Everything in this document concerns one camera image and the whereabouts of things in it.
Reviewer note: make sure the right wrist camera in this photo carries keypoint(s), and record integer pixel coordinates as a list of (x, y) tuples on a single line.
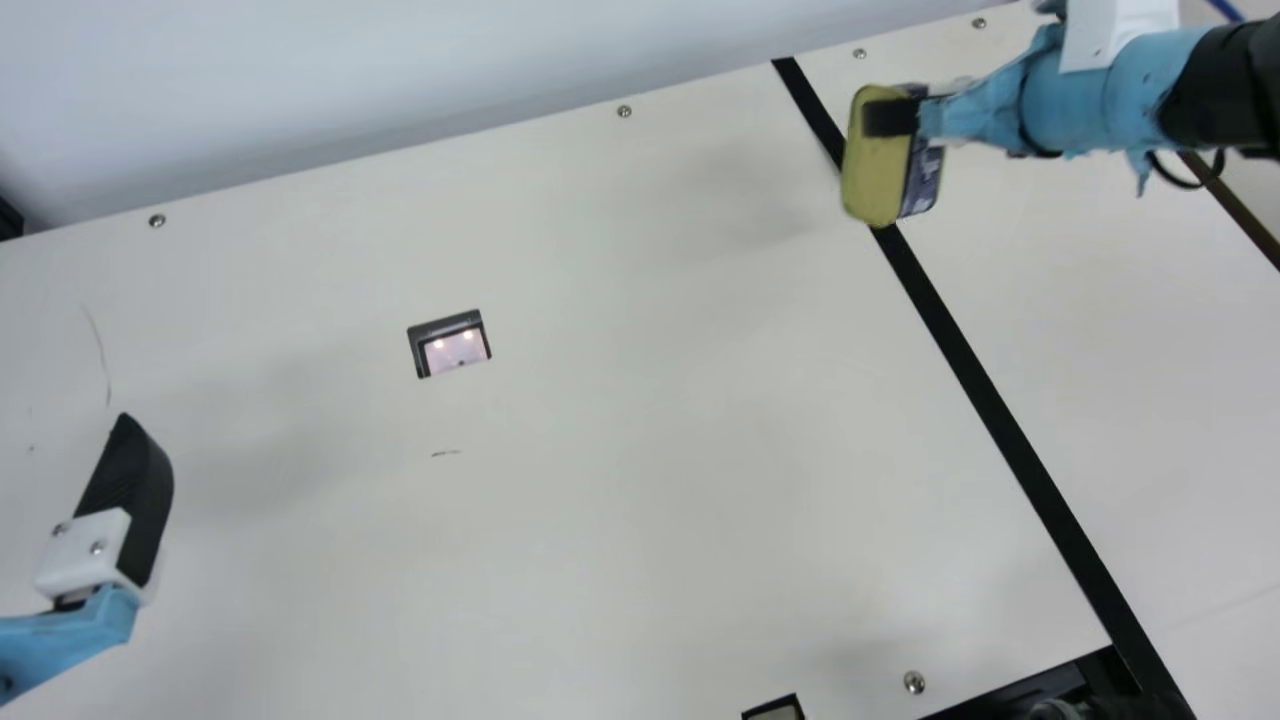
[(1110, 30)]

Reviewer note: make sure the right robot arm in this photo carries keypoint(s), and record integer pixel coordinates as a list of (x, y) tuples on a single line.
[(1230, 90)]

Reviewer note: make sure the black strip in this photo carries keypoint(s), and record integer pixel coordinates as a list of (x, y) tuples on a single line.
[(998, 420)]

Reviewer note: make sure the small square scanner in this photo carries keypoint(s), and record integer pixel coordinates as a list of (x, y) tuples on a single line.
[(452, 347)]

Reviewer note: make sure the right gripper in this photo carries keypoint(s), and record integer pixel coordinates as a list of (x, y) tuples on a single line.
[(1080, 110)]

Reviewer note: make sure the gold rectangular tin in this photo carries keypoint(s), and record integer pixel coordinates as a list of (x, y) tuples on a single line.
[(875, 180)]

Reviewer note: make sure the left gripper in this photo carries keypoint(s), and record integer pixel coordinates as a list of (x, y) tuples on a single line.
[(60, 640)]

